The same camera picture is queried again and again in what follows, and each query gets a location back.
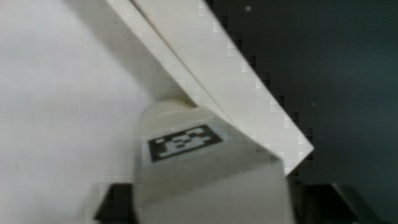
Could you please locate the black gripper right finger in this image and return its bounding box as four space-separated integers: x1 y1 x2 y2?
286 176 383 224

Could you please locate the white square tabletop part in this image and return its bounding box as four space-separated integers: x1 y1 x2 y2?
0 0 312 224

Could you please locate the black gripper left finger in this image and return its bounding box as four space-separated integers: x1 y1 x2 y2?
92 183 138 224

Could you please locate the white leg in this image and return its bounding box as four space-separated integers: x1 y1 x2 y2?
133 100 294 224

